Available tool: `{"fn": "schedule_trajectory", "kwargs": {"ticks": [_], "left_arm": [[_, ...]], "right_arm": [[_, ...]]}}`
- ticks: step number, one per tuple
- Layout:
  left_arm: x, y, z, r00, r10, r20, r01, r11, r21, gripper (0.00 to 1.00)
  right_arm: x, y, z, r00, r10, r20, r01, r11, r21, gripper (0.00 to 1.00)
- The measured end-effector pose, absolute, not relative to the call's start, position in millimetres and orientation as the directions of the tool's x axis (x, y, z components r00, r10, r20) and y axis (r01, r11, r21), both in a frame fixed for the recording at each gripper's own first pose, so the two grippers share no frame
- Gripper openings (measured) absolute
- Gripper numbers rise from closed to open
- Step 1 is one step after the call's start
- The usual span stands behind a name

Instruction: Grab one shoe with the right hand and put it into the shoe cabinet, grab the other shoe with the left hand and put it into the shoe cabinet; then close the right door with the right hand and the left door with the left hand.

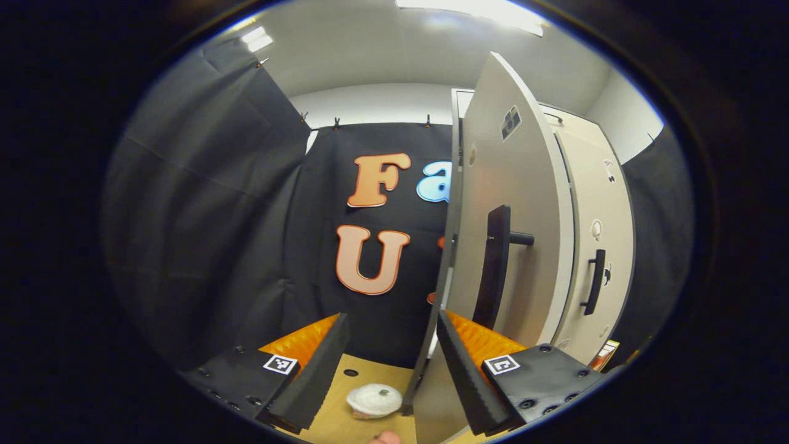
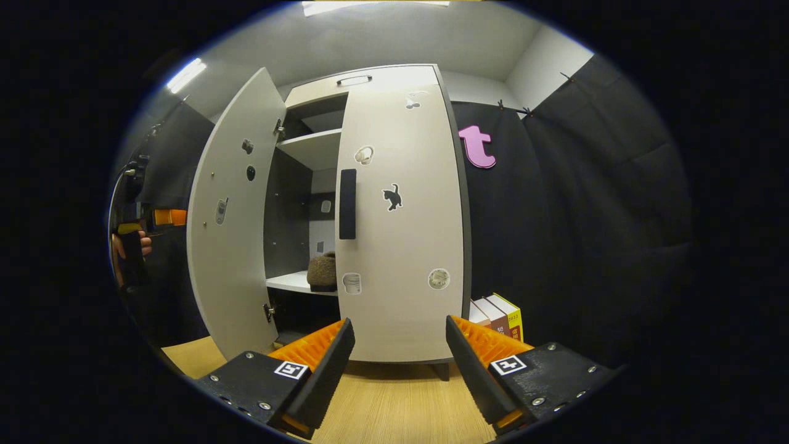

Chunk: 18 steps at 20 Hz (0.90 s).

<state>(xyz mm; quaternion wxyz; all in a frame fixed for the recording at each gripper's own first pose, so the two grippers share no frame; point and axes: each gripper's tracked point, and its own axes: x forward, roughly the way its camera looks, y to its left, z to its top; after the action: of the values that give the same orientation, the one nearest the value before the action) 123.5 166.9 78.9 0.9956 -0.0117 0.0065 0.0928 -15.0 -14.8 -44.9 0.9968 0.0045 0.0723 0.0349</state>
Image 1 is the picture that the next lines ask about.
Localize ceiling light panel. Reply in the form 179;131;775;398
240;27;274;54
394;0;544;36

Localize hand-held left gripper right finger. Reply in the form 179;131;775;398
436;308;608;437

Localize white shoe cabinet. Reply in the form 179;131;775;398
403;88;637;415

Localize small white round pot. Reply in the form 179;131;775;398
346;383;403;421

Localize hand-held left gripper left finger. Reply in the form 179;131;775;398
185;313;350;435

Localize white and orange book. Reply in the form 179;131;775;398
591;339;621;372

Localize white shoe cabinet door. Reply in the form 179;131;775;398
552;129;636;368
412;52;577;444

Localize black backdrop cloth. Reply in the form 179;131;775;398
102;37;696;374

